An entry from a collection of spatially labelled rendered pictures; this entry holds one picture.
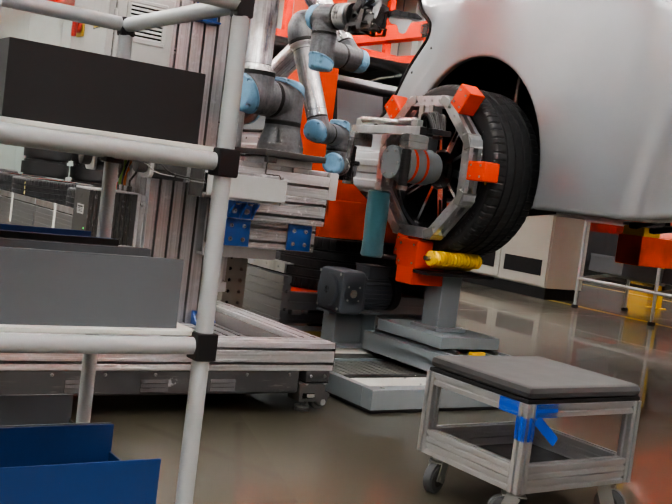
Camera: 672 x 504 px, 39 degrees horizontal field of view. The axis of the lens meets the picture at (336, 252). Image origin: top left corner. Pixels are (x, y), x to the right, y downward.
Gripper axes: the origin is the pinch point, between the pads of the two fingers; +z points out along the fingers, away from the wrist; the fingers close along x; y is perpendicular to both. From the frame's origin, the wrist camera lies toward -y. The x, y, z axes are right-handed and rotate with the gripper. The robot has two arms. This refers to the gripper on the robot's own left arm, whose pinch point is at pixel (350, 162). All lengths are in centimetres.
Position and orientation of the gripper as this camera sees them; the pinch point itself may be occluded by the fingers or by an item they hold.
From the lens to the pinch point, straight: 371.5
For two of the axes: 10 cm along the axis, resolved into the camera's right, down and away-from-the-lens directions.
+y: -1.2, 9.9, 0.6
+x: 9.7, 1.3, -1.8
